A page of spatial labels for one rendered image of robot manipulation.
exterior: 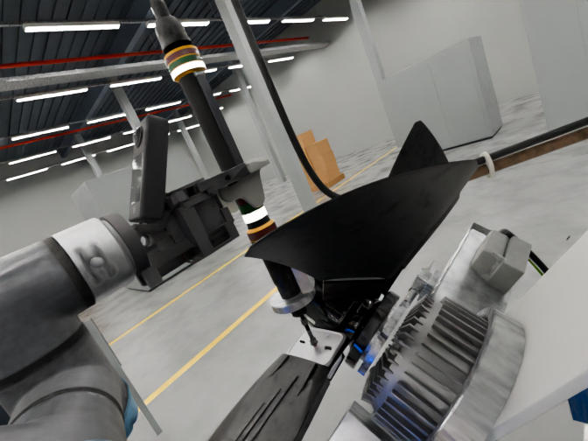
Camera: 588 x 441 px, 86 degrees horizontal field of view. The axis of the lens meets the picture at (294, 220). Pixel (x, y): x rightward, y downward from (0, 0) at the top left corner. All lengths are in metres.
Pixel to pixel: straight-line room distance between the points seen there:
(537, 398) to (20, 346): 0.45
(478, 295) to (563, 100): 5.23
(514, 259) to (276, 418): 0.49
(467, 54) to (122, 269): 7.34
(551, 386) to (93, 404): 0.38
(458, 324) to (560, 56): 5.37
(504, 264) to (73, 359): 0.64
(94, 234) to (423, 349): 0.41
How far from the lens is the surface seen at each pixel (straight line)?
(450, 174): 0.32
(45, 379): 0.34
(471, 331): 0.52
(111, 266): 0.34
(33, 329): 0.33
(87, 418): 0.26
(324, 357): 0.51
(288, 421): 0.45
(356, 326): 0.54
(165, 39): 0.46
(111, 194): 6.53
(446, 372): 0.48
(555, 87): 5.79
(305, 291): 0.46
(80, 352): 0.35
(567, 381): 0.39
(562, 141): 0.49
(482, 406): 0.46
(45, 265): 0.33
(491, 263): 0.70
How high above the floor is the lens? 1.49
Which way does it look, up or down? 13 degrees down
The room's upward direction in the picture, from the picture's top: 23 degrees counter-clockwise
